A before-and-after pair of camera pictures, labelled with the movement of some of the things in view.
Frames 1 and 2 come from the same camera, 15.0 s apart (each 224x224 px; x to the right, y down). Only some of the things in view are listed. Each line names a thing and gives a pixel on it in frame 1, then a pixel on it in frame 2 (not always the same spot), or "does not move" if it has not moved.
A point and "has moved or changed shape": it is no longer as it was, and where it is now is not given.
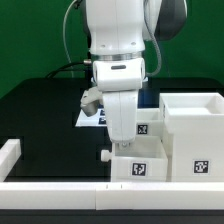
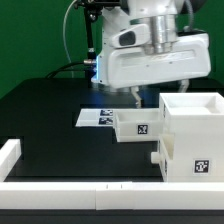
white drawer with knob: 144,160 has moved or changed shape
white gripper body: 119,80 to 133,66
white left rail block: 10,153 does not move
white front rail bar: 113,196 does not move
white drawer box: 149,126 does not move
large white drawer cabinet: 193,136 does not move
